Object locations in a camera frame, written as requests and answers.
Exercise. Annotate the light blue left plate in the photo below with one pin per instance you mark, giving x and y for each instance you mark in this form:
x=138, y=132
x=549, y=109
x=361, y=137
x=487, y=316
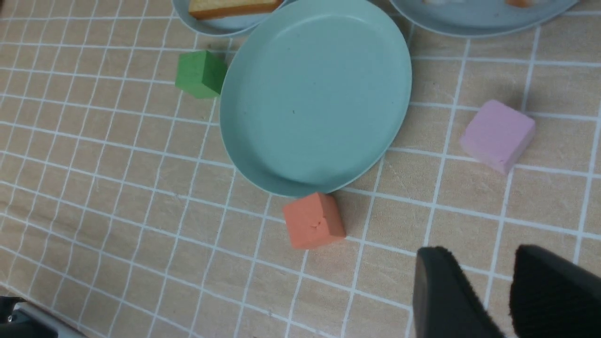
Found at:
x=222, y=27

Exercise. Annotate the green cube block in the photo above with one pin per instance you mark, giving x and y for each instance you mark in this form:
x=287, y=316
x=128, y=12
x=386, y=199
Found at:
x=200, y=74

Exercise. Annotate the toast slice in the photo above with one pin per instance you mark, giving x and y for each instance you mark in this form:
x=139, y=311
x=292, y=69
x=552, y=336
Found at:
x=215, y=9

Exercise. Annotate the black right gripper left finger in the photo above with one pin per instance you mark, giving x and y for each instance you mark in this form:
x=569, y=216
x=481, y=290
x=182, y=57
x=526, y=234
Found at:
x=445, y=304

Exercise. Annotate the teal front plate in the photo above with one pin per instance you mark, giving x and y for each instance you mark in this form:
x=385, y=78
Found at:
x=315, y=96

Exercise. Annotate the orange cube block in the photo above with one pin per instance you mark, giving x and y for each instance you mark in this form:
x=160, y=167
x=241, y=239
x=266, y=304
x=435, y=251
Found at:
x=313, y=221

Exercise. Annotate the pink cube block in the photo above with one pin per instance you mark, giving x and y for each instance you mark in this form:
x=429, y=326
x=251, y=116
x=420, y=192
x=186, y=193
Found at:
x=497, y=136

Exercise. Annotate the grey blue right plate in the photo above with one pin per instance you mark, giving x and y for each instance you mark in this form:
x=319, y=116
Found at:
x=478, y=18

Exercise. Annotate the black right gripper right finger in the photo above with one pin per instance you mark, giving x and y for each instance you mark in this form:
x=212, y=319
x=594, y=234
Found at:
x=550, y=297

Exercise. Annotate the right fried egg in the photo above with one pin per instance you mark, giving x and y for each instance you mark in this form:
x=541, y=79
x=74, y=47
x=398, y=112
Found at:
x=521, y=3

